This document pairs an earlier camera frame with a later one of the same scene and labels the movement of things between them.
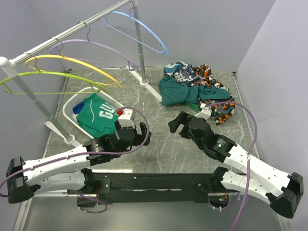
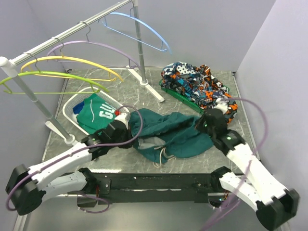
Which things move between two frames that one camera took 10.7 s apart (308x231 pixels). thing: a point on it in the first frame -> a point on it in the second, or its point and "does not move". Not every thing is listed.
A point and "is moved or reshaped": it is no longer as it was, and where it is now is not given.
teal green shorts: (173, 89) -> (163, 138)
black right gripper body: (201, 145) -> (201, 126)
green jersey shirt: (98, 118) does not move
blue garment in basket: (78, 108) does not move
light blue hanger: (133, 17) is moved or reshaped
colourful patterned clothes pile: (201, 75) does not move
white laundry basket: (78, 97) does not move
